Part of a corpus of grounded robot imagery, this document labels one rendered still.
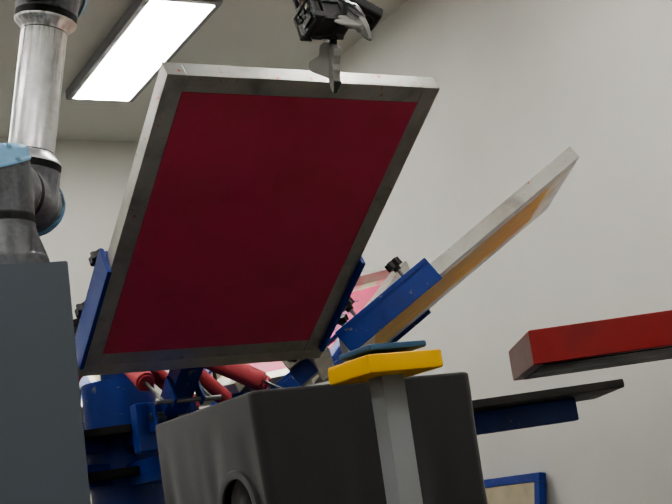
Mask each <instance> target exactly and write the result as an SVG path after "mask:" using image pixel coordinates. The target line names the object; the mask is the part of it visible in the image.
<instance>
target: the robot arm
mask: <svg viewBox="0 0 672 504"><path fill-rule="evenodd" d="M293 3H294V6H295V9H296V15H295V16H294V18H293V20H294V23H295V26H296V29H297V32H298V35H299V38H300V41H308V42H312V39H314V40H322V39H324V40H323V41H324V43H322V44H321V45H320V47H319V56H318V57H316V58H314V59H312V60H310V61H309V70H310V71H311V72H313V73H316V74H319V75H321V76H324V77H327V78H328V79H329V83H330V87H331V90H332V92H333V93H337V91H338V89H339V87H340V85H341V78H340V73H341V68H340V59H341V48H340V47H339V46H338V45H336V44H337V40H343V39H344V36H345V34H346V32H347V31H348V29H356V31H357V33H361V34H362V36H363V38H365V39H367V40H368V41H371V40H372V34H371V31H372V30H373V29H374V28H375V26H376V25H377V23H378V22H379V20H380V19H381V18H382V15H383V9H382V8H380V7H378V6H377V5H375V4H373V3H371V2H369V1H367V0H293ZM86 5H87V0H16V5H15V14H14V21H15V22H16V23H17V25H18V26H19V27H20V28H21V35H20V44H19V52H18V61H17V70H16V79H15V87H14V96H13V105H12V114H11V122H10V131H9V140H8V143H0V264H17V263H36V262H50V259H49V257H48V255H47V252H46V250H45V248H44V245H43V243H42V241H41V239H40V236H43V235H45V234H47V233H49V232H51V231H52V230H53V229H54V228H56V227H57V226H58V225H59V223H60V222H61V220H62V218H63V216H64V213H65V208H66V203H65V198H64V194H63V192H62V190H61V189H60V180H61V170H62V165H61V163H60V162H59V161H58V160H57V159H56V157H55V147H56V138H57V128H58V119H59V110H60V100H61V91H62V82H63V72H64V63H65V54H66V45H67V37H68V35H70V34H71V33H72V32H74V31H75V30H76V28H77V20H78V18H79V17H81V16H82V14H83V12H84V10H85V8H86ZM298 25H300V27H301V30H302V33H303V35H301V33H300V30H299V27H298ZM311 38H312V39H311Z"/></svg>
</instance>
